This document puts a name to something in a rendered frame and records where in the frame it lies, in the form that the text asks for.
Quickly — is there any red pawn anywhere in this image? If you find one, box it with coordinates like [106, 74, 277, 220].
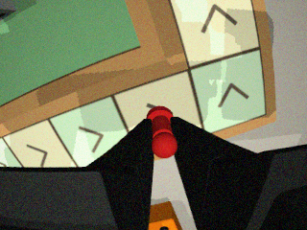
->
[146, 106, 177, 158]

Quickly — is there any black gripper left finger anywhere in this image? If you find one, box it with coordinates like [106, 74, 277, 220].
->
[0, 119, 154, 230]

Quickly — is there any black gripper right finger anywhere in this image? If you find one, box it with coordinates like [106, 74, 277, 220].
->
[170, 116, 307, 230]

